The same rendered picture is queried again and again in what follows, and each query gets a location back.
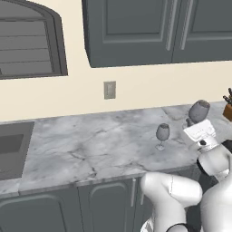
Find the grey sink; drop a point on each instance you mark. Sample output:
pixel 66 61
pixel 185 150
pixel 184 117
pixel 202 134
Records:
pixel 12 149

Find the dark grey wall cupboard door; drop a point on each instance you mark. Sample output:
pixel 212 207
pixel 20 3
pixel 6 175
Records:
pixel 205 28
pixel 130 30

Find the grey arched window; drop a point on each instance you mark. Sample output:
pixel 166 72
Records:
pixel 28 39

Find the dark grey base cupboard door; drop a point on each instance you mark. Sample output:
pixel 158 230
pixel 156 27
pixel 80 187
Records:
pixel 107 205
pixel 39 211
pixel 144 211

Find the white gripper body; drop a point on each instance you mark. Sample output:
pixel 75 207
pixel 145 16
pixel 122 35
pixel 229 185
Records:
pixel 200 131

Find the grey wall socket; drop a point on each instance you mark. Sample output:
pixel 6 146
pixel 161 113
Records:
pixel 109 90

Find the grey wine glass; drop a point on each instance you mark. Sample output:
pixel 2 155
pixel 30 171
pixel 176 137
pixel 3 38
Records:
pixel 162 133
pixel 198 111

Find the brown knife block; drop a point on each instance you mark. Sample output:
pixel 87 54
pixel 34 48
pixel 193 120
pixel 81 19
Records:
pixel 228 109

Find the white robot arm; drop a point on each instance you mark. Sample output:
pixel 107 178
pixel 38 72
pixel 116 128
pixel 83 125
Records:
pixel 178 193

